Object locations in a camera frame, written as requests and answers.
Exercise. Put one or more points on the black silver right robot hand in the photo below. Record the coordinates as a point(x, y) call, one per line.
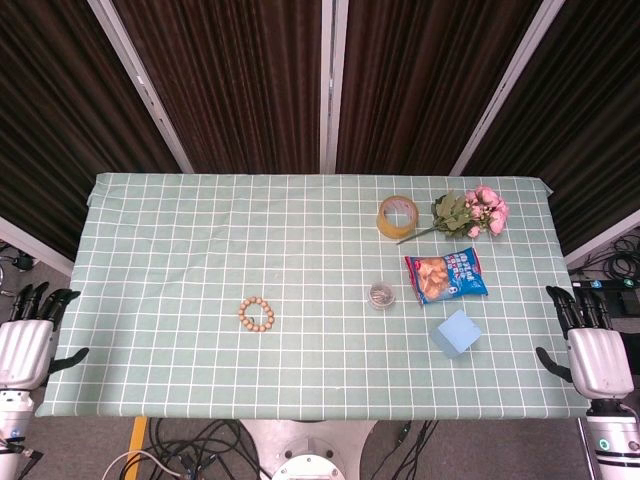
point(600, 360)

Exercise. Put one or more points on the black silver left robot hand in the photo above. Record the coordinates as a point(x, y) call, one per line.
point(27, 350)

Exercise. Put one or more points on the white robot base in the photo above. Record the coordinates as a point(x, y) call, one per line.
point(305, 447)

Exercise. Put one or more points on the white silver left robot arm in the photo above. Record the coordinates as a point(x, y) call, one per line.
point(15, 430)

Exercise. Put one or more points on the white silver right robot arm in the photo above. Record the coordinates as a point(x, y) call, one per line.
point(615, 440)

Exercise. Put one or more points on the black power strip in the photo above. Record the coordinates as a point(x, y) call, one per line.
point(607, 284)

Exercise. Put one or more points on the blue foam block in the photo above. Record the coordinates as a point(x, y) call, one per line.
point(457, 335)

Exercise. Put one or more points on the blue snack bag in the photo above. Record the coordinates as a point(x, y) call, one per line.
point(442, 277)

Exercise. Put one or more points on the pink artificial flower bouquet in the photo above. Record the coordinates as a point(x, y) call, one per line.
point(487, 207)

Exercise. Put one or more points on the green white checked tablecloth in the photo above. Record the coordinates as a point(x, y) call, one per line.
point(200, 250)

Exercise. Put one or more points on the brown ribbed partition panel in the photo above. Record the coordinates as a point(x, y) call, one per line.
point(235, 85)
point(425, 85)
point(50, 125)
point(590, 125)

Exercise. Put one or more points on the clear round plastic jar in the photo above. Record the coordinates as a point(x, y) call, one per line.
point(382, 296)

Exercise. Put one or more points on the yellow packing tape roll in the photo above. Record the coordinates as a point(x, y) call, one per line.
point(386, 228)

